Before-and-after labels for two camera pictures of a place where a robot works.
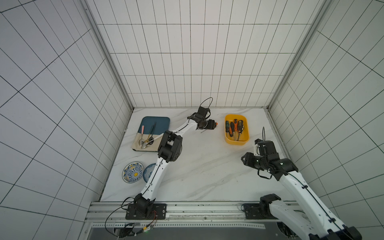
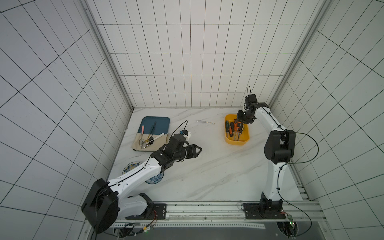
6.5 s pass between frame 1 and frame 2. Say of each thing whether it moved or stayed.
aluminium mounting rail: stayed
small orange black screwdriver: moved
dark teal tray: stayed
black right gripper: moved
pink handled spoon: stayed
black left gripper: moved
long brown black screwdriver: stayed
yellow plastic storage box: stayed
